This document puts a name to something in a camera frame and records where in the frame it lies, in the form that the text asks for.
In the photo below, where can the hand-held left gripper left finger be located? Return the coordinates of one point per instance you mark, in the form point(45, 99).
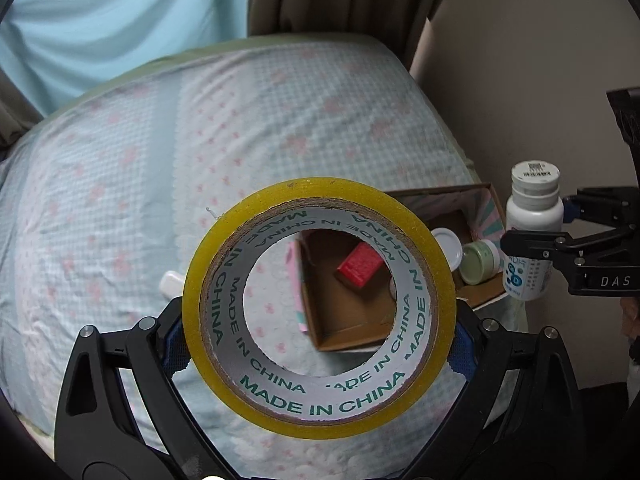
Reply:
point(174, 347)

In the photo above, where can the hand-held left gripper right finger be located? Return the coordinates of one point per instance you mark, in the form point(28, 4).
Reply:
point(461, 355)

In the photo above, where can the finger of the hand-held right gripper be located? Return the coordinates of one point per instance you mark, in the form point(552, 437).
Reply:
point(530, 244)
point(597, 207)

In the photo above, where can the white plastic bottle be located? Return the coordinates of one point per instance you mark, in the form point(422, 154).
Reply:
point(532, 210)

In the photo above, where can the green jar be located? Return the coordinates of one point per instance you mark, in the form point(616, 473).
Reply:
point(480, 260)

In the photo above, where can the white round lid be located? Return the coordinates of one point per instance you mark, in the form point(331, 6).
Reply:
point(450, 250)

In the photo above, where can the cardboard box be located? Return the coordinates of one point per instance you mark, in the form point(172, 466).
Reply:
point(350, 310)

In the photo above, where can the red box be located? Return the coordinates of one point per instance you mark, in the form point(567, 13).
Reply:
point(357, 265)

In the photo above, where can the yellow tape roll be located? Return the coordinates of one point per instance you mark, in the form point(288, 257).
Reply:
point(320, 425)

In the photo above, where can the small white case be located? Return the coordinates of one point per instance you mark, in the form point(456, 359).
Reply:
point(171, 282)

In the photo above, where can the floral light blue bed sheet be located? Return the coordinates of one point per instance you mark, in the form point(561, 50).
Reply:
point(150, 160)

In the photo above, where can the pale green mattress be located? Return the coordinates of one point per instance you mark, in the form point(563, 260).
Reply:
point(210, 50)

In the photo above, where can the light blue hanging cloth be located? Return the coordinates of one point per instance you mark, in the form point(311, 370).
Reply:
point(100, 20)

